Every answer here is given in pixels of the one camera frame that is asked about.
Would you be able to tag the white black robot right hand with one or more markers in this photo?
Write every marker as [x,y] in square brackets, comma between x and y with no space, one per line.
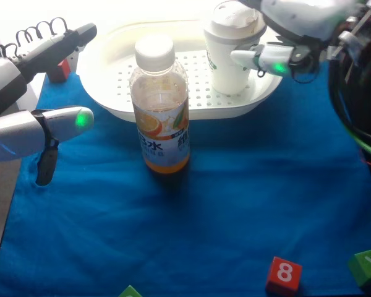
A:
[303,18]

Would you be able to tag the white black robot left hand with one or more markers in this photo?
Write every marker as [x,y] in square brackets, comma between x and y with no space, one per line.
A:
[12,136]

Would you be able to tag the orange vitamin drink bottle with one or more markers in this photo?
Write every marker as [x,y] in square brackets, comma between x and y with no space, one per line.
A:
[160,123]

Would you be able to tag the white paper coffee cup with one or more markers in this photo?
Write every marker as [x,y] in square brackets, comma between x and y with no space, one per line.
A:
[225,68]

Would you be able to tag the red block letter G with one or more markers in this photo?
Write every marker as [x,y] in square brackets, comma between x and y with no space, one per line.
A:
[61,72]

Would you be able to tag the white perforated plastic tray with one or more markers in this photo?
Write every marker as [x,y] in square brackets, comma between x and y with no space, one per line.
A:
[204,105]

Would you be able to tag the blue cloth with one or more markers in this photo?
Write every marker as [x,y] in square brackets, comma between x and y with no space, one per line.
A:
[185,216]

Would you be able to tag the red block number 8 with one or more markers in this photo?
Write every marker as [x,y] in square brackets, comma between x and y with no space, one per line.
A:
[284,275]

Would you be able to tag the green block letter Y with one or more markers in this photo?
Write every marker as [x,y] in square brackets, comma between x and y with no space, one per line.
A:
[369,267]

